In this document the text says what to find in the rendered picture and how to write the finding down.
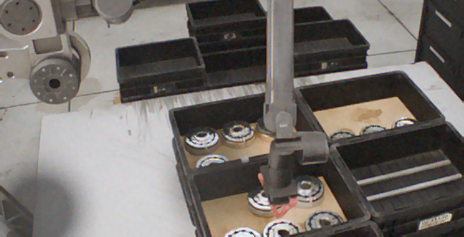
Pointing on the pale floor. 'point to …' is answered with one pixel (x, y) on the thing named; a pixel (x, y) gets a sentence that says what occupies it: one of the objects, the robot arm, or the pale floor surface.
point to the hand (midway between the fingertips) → (275, 205)
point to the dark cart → (443, 30)
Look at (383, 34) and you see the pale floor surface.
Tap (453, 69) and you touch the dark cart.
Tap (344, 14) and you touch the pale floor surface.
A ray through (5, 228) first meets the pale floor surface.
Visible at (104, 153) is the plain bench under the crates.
